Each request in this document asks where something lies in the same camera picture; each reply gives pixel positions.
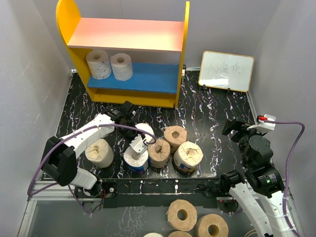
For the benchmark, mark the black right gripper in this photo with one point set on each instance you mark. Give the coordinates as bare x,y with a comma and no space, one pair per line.
236,124

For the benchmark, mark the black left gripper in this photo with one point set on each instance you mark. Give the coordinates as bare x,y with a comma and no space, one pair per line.
137,132

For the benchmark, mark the white toilet paper roll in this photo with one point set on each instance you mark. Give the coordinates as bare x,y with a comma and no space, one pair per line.
147,128

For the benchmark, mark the blue toilet paper roll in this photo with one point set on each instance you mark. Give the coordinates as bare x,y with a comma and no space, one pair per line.
135,161

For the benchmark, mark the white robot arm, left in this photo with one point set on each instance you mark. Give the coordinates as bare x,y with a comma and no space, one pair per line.
60,155

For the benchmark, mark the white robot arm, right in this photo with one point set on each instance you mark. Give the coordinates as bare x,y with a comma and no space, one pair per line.
260,191

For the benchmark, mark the yellow shelf with coloured boards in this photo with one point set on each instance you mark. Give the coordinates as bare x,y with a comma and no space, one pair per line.
156,48

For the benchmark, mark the white patterned roll on shelf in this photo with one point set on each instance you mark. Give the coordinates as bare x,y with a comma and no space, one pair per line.
99,64

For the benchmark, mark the cream wrapped roll, left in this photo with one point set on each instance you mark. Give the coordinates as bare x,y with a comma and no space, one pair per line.
100,153

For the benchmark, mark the brown wrapped roll, front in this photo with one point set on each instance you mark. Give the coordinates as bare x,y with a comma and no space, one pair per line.
159,153

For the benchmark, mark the brown wrapped roll, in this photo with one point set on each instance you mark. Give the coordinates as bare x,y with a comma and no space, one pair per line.
159,153
175,136

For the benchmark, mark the brown wrapped roll, back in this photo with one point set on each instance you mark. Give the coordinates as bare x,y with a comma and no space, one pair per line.
175,136

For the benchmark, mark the beige wrapped roll, dark label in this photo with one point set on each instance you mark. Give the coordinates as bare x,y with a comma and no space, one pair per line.
187,157

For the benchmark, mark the small white green box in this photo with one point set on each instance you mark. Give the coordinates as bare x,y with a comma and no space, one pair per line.
183,71

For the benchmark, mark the brown tape roll, right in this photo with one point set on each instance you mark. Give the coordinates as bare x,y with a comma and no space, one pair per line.
211,225

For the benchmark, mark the brown tape roll, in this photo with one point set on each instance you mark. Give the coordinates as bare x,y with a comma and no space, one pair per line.
179,234
211,225
181,215

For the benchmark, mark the brown tape roll, upper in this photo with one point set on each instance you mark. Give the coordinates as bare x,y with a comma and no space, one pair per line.
181,215

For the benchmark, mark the white roll, bottom edge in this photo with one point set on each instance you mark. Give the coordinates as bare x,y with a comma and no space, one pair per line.
153,235

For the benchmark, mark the brown tape roll, bottom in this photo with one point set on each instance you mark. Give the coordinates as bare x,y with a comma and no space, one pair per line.
179,234

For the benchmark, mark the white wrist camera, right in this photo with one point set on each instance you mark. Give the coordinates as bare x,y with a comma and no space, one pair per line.
265,123

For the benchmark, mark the whiteboard with yellow frame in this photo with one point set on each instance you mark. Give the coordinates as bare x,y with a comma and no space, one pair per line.
226,71

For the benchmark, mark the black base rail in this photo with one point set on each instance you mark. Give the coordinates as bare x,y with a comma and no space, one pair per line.
205,192

